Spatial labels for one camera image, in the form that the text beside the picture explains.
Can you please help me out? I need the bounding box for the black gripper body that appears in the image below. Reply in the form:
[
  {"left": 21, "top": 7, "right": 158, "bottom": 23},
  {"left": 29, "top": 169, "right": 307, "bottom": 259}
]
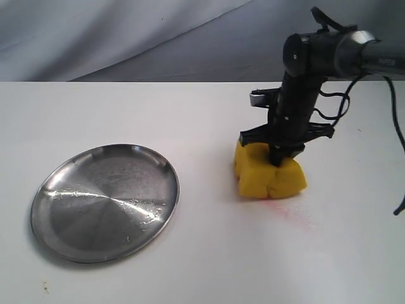
[{"left": 239, "top": 100, "right": 335, "bottom": 158}]

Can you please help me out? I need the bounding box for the yellow sponge block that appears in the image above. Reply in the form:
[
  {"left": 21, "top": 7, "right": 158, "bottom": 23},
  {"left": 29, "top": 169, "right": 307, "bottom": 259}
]
[{"left": 234, "top": 142, "right": 308, "bottom": 199}]

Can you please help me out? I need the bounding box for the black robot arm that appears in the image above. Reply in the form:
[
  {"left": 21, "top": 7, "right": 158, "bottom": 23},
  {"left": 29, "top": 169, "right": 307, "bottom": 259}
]
[{"left": 239, "top": 28, "right": 404, "bottom": 166}]

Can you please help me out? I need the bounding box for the round stainless steel plate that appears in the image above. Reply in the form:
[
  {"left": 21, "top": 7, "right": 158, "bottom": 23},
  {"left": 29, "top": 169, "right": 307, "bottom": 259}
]
[{"left": 30, "top": 144, "right": 180, "bottom": 264}]

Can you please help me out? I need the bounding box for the white-grey backdrop cloth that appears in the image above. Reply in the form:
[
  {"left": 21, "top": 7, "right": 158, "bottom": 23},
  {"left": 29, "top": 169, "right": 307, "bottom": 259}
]
[{"left": 1, "top": 1, "right": 404, "bottom": 82}]

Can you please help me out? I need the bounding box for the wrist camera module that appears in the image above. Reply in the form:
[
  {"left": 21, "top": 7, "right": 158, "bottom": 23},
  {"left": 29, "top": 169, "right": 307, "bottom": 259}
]
[{"left": 249, "top": 88, "right": 280, "bottom": 108}]

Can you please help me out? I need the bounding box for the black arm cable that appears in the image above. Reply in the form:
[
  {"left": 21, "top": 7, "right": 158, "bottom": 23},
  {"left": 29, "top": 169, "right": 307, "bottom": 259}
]
[{"left": 311, "top": 6, "right": 405, "bottom": 216}]

